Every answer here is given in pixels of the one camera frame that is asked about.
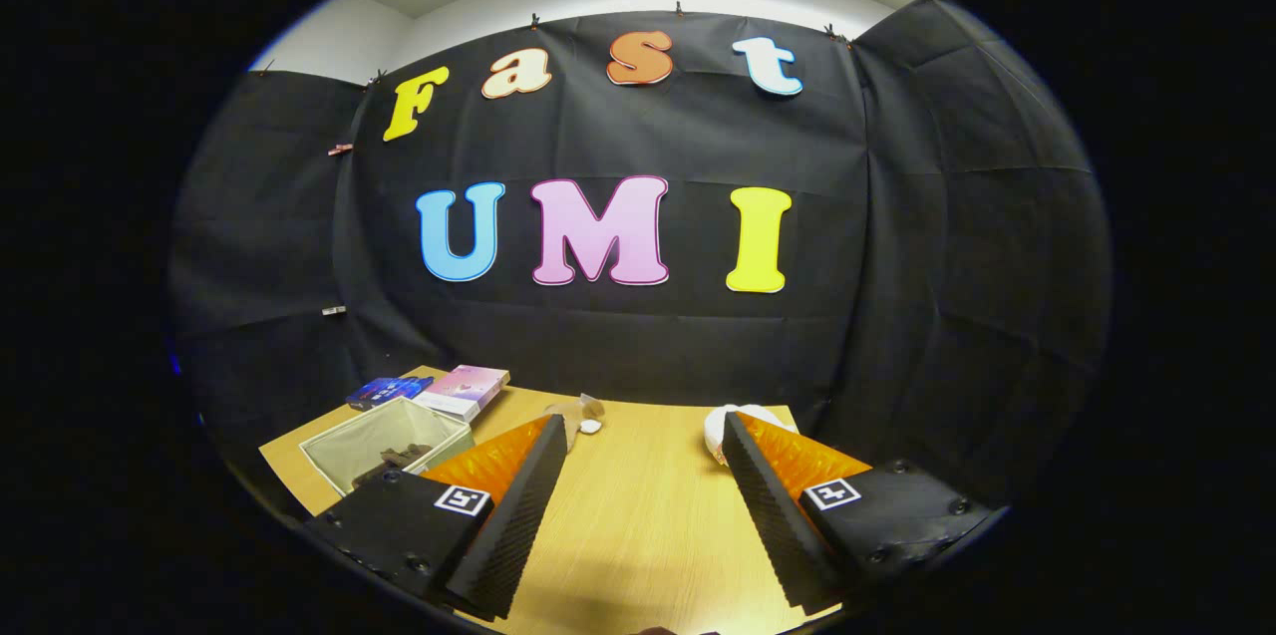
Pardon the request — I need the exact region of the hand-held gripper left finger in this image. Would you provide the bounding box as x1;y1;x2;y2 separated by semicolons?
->
304;413;569;621

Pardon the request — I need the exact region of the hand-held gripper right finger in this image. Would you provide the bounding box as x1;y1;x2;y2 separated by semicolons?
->
720;411;998;616

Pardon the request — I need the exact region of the green fabric storage box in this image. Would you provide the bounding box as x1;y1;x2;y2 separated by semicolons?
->
299;396;476;496

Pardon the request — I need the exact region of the blue box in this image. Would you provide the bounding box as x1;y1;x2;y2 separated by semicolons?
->
346;376;435;413

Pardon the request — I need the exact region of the white plush toy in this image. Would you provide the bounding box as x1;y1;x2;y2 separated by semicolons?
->
703;403;797;467

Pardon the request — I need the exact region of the bread-shaped plush toy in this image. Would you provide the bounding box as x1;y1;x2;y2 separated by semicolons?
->
543;393;606;437

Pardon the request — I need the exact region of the pink book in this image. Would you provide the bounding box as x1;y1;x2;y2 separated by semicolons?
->
414;364;511;424

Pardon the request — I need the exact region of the black backdrop cloth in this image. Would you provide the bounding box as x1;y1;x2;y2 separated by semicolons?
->
169;0;1113;516

